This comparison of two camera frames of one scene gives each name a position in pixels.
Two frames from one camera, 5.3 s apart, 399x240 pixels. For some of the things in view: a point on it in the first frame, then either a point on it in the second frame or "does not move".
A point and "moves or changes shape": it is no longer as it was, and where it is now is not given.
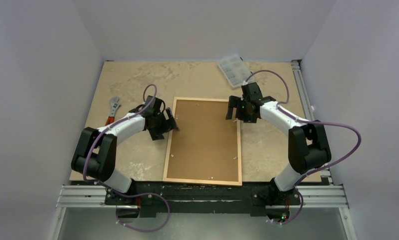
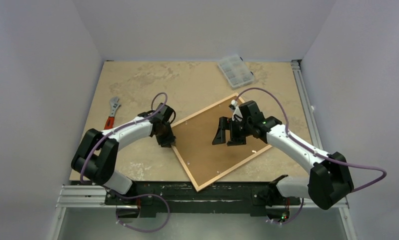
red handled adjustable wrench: x=114 y=105 does not move
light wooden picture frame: x=239 y=183 → x=230 y=171
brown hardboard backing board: x=206 y=147 moves or changes shape
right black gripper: x=238 y=108 → x=232 y=129
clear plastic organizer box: x=235 y=70 does not move
